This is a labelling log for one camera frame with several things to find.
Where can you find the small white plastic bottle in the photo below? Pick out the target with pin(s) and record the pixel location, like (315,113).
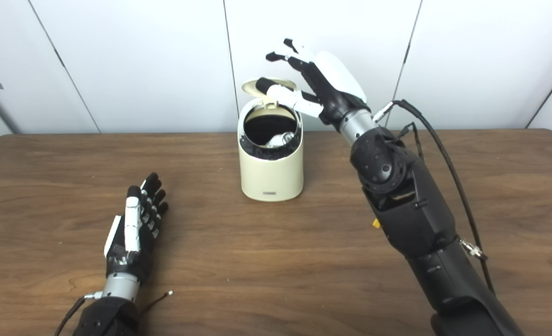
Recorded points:
(282,139)

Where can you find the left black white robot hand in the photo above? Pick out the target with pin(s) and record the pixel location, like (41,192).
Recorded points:
(133,238)

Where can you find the black bin liner bag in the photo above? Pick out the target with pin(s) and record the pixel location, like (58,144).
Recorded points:
(269,126)

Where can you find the cream round bin lid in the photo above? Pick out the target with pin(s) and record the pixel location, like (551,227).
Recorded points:
(252,88)

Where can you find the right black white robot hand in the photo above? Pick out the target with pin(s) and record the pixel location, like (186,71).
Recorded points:
(336,86)

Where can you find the cream-colored plastic bin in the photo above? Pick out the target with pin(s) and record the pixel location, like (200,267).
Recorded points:
(271,179)

